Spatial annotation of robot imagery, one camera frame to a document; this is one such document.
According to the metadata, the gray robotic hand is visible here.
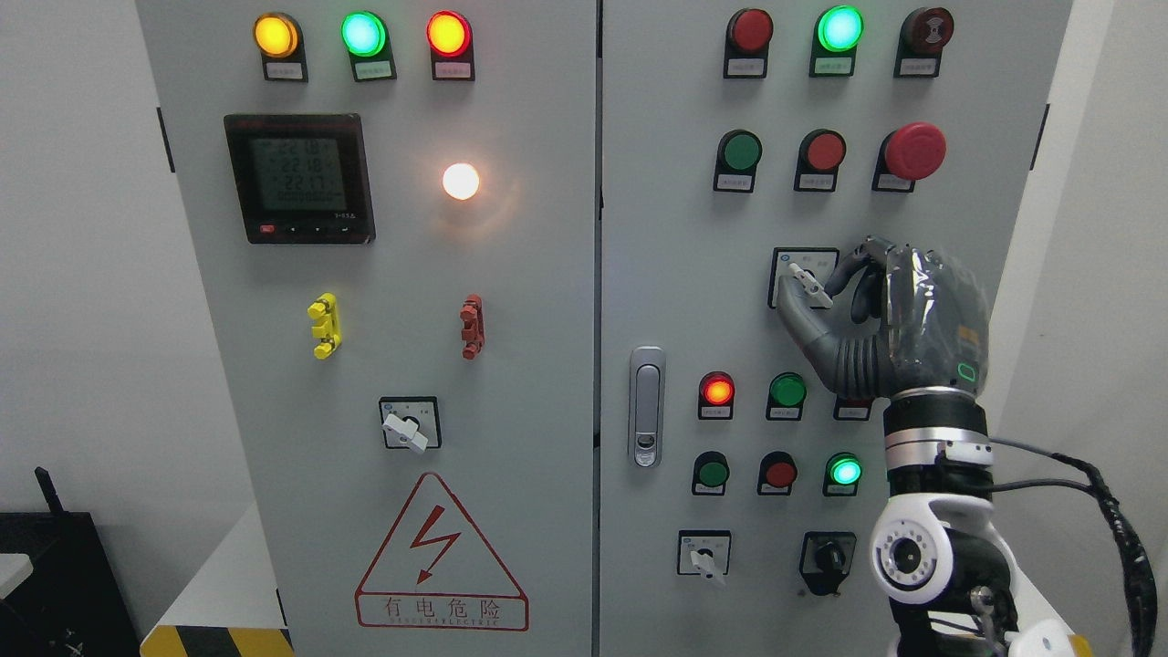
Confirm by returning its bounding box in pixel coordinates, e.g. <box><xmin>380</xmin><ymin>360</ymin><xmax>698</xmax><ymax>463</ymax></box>
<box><xmin>776</xmin><ymin>235</ymin><xmax>990</xmax><ymax>401</ymax></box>

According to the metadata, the gray rotary switch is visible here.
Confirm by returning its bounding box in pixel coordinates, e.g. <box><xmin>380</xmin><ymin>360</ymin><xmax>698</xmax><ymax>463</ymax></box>
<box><xmin>767</xmin><ymin>245</ymin><xmax>840</xmax><ymax>310</ymax></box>
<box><xmin>676</xmin><ymin>530</ymin><xmax>734</xmax><ymax>587</ymax></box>

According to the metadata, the green indicator light middle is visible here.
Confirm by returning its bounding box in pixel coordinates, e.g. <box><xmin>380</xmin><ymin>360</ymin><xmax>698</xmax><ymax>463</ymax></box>
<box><xmin>765</xmin><ymin>371</ymin><xmax>807</xmax><ymax>422</ymax></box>

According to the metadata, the green indicator light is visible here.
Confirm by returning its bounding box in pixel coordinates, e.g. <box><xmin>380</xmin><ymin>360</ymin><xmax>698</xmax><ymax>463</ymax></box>
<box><xmin>339</xmin><ymin>11</ymin><xmax>397</xmax><ymax>82</ymax></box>
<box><xmin>765</xmin><ymin>371</ymin><xmax>807</xmax><ymax>422</ymax></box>
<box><xmin>808</xmin><ymin>5</ymin><xmax>865</xmax><ymax>78</ymax></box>

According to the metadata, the lit green push button lower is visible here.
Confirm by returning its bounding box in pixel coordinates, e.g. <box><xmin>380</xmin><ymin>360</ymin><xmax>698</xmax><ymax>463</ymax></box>
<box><xmin>821</xmin><ymin>452</ymin><xmax>864</xmax><ymax>496</ymax></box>

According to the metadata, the red emergency stop button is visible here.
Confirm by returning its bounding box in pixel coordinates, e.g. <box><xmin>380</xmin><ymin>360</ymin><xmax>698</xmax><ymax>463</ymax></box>
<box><xmin>871</xmin><ymin>122</ymin><xmax>947</xmax><ymax>193</ymax></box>

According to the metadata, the red push button upper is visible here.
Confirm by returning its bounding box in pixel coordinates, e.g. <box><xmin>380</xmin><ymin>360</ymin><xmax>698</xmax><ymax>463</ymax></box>
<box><xmin>793</xmin><ymin>129</ymin><xmax>847</xmax><ymax>193</ymax></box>

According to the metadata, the red push button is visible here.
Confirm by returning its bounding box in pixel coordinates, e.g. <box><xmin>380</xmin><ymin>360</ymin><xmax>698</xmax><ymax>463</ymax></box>
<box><xmin>756</xmin><ymin>452</ymin><xmax>799</xmax><ymax>496</ymax></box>
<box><xmin>793</xmin><ymin>129</ymin><xmax>847</xmax><ymax>193</ymax></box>

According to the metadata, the lit red indicator light middle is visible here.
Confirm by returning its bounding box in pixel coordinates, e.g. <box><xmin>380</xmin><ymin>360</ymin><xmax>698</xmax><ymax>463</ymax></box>
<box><xmin>697</xmin><ymin>369</ymin><xmax>735</xmax><ymax>420</ymax></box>

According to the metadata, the red push button lower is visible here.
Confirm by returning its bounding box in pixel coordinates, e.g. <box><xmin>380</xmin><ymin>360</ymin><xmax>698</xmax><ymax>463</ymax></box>
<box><xmin>756</xmin><ymin>452</ymin><xmax>799</xmax><ymax>496</ymax></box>

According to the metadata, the green push button upper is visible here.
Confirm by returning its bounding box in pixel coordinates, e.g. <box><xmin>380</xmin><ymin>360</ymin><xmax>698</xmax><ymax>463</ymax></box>
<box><xmin>712</xmin><ymin>129</ymin><xmax>763</xmax><ymax>193</ymax></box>

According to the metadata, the dark red buzzer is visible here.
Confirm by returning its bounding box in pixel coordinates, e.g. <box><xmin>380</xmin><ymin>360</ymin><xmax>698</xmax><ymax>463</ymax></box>
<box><xmin>894</xmin><ymin>5</ymin><xmax>954</xmax><ymax>78</ymax></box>

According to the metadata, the green indicator light top right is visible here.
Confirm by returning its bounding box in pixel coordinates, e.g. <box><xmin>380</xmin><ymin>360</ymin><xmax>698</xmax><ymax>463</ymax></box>
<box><xmin>808</xmin><ymin>5</ymin><xmax>865</xmax><ymax>78</ymax></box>

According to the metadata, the red indicator light top right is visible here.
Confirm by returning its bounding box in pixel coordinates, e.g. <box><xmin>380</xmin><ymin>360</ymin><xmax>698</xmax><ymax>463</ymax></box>
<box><xmin>723</xmin><ymin>7</ymin><xmax>776</xmax><ymax>79</ymax></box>

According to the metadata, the gray electrical cabinet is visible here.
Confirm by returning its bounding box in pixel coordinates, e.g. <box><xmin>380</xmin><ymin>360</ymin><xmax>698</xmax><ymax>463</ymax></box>
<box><xmin>137</xmin><ymin>1</ymin><xmax>1072</xmax><ymax>656</ymax></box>

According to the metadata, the white glowing indicator light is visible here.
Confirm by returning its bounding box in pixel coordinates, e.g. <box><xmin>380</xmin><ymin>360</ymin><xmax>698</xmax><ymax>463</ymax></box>
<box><xmin>442</xmin><ymin>162</ymin><xmax>481</xmax><ymax>201</ymax></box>

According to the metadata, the red electrical hazard sticker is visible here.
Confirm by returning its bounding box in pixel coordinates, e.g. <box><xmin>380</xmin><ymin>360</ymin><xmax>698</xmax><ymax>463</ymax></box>
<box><xmin>353</xmin><ymin>473</ymin><xmax>529</xmax><ymax>632</ymax></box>

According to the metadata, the red indicator light top left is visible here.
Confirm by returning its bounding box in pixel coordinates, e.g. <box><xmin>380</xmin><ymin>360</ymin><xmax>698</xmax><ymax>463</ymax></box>
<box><xmin>426</xmin><ymin>11</ymin><xmax>475</xmax><ymax>79</ymax></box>

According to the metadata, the green indicator light top left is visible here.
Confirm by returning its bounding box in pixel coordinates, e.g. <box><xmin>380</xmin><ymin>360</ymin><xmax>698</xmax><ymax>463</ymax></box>
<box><xmin>339</xmin><ymin>11</ymin><xmax>397</xmax><ymax>82</ymax></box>

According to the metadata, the digital power meter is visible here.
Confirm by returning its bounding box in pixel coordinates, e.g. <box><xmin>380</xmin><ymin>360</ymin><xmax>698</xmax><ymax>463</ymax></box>
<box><xmin>223</xmin><ymin>113</ymin><xmax>376</xmax><ymax>245</ymax></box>

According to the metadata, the yellow indicator light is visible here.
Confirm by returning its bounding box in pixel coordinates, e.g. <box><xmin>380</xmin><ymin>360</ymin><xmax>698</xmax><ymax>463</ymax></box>
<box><xmin>252</xmin><ymin>12</ymin><xmax>308</xmax><ymax>83</ymax></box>

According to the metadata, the black box with antenna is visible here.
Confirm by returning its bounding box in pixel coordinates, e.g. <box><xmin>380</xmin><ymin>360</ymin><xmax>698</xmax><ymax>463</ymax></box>
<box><xmin>1</xmin><ymin>466</ymin><xmax>141</xmax><ymax>656</ymax></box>

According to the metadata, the black selector switch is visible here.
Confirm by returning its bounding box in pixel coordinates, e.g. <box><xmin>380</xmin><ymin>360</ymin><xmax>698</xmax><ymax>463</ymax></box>
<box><xmin>799</xmin><ymin>531</ymin><xmax>858</xmax><ymax>596</ymax></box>

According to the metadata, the silver door latch handle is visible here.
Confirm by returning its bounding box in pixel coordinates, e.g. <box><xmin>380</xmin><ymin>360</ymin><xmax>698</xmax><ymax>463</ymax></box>
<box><xmin>627</xmin><ymin>346</ymin><xmax>666</xmax><ymax>466</ymax></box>

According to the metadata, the gray rotary switch bottom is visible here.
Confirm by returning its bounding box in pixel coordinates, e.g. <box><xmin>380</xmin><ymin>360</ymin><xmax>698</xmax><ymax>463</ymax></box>
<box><xmin>676</xmin><ymin>530</ymin><xmax>734</xmax><ymax>587</ymax></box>

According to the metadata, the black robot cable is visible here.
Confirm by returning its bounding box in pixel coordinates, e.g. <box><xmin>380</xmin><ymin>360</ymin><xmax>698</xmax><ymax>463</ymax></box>
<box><xmin>987</xmin><ymin>436</ymin><xmax>1157</xmax><ymax>657</ymax></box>

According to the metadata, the red toggle handle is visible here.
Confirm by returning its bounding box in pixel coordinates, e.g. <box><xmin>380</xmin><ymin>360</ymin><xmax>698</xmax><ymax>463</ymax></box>
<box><xmin>459</xmin><ymin>293</ymin><xmax>485</xmax><ymax>360</ymax></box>

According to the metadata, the gray rotary switch left door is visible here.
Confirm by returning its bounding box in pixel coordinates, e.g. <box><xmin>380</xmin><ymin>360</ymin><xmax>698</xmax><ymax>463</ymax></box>
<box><xmin>377</xmin><ymin>396</ymin><xmax>443</xmax><ymax>454</ymax></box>

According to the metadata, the yellow toggle handle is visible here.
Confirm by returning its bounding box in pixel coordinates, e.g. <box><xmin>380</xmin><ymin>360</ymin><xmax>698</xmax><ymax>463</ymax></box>
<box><xmin>306</xmin><ymin>292</ymin><xmax>342</xmax><ymax>360</ymax></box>

